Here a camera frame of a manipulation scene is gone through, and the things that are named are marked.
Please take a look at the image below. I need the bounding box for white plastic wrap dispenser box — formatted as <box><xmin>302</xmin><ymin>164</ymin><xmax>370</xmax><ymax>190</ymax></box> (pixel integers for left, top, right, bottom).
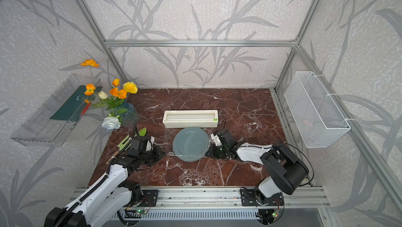
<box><xmin>162</xmin><ymin>110</ymin><xmax>219</xmax><ymax>128</ymax></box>

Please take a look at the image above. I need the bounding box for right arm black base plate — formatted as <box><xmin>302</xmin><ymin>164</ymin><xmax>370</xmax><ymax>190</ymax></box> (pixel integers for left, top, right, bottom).
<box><xmin>239</xmin><ymin>187</ymin><xmax>284</xmax><ymax>208</ymax></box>

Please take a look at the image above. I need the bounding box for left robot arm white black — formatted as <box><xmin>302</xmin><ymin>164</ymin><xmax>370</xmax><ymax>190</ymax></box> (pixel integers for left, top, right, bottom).
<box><xmin>44</xmin><ymin>135</ymin><xmax>164</xmax><ymax>227</ymax></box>

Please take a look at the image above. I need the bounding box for red pen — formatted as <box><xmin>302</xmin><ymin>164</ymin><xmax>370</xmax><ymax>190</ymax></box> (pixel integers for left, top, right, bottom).
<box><xmin>80</xmin><ymin>100</ymin><xmax>92</xmax><ymax>115</ymax></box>

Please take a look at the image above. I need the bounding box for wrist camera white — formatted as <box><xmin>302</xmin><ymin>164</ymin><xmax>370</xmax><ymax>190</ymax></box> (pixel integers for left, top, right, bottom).
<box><xmin>146</xmin><ymin>136</ymin><xmax>155</xmax><ymax>152</ymax></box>
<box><xmin>210</xmin><ymin>134</ymin><xmax>222</xmax><ymax>147</ymax></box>

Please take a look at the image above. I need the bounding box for left green circuit board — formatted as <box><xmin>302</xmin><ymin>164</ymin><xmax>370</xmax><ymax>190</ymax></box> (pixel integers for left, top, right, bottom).
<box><xmin>125</xmin><ymin>208</ymin><xmax>149</xmax><ymax>217</ymax></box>

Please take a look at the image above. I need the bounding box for grey-green round plate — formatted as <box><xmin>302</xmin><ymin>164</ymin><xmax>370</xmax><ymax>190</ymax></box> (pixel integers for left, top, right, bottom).
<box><xmin>173</xmin><ymin>127</ymin><xmax>209</xmax><ymax>162</ymax></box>

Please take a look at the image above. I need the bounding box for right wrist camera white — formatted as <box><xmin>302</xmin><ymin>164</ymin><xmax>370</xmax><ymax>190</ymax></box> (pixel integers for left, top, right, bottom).
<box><xmin>210</xmin><ymin>134</ymin><xmax>222</xmax><ymax>147</ymax></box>

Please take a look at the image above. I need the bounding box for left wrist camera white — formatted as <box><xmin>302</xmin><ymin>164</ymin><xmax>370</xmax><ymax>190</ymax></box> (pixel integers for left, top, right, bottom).
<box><xmin>146</xmin><ymin>136</ymin><xmax>155</xmax><ymax>152</ymax></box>

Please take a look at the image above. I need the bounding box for clear acrylic wall shelf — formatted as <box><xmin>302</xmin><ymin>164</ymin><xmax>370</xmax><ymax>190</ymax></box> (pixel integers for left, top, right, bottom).
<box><xmin>10</xmin><ymin>74</ymin><xmax>103</xmax><ymax>147</ymax></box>

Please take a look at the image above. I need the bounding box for right small circuit board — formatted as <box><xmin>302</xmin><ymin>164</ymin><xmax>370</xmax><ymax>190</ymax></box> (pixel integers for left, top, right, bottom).
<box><xmin>271</xmin><ymin>209</ymin><xmax>281</xmax><ymax>218</ymax></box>

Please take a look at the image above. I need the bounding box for white wire mesh basket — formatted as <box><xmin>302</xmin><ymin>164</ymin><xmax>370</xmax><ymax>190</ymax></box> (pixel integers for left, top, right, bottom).
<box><xmin>284</xmin><ymin>71</ymin><xmax>351</xmax><ymax>148</ymax></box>

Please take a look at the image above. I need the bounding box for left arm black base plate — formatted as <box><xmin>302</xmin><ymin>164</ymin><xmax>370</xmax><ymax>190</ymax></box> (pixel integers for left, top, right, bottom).
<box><xmin>127</xmin><ymin>189</ymin><xmax>159</xmax><ymax>208</ymax></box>

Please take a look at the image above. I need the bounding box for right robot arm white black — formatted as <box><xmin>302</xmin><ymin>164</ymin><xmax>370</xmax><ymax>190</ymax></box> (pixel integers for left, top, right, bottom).
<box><xmin>206</xmin><ymin>129</ymin><xmax>309</xmax><ymax>200</ymax></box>

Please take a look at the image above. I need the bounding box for flower bouquet in glass vase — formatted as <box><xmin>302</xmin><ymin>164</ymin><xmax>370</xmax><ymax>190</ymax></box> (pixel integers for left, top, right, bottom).
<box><xmin>84</xmin><ymin>78</ymin><xmax>139</xmax><ymax>130</ymax></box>

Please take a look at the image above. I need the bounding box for green garden trowel yellow handle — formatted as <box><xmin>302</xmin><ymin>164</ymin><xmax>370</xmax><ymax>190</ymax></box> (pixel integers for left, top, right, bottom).
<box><xmin>138</xmin><ymin>127</ymin><xmax>147</xmax><ymax>136</ymax></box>

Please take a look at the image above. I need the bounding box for dark green notebook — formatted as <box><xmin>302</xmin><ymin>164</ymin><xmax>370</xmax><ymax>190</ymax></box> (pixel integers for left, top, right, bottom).
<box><xmin>50</xmin><ymin>85</ymin><xmax>96</xmax><ymax>122</ymax></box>

